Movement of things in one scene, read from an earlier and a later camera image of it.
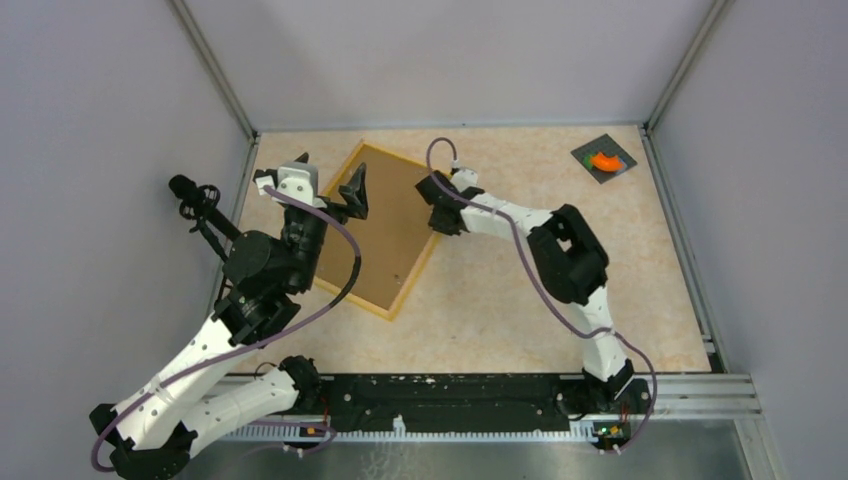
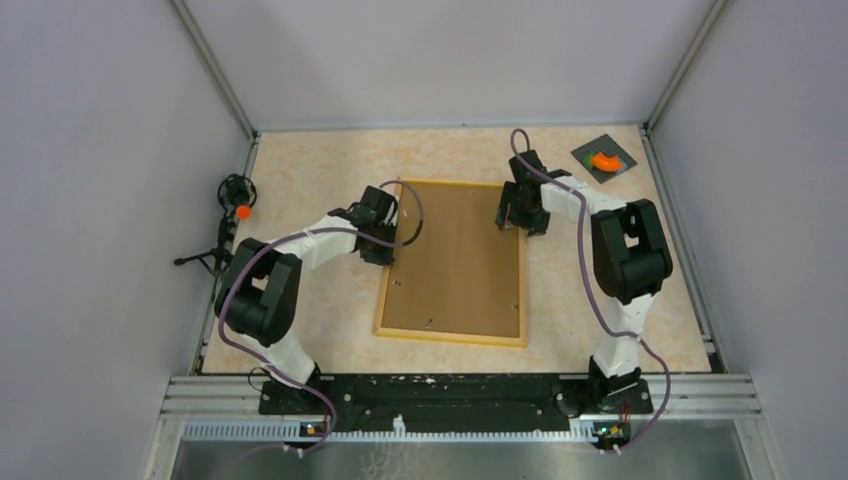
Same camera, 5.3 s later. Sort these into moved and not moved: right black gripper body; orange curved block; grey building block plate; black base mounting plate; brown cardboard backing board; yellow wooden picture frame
Moved: yellow wooden picture frame; right black gripper body; brown cardboard backing board
Not moved: black base mounting plate; orange curved block; grey building block plate
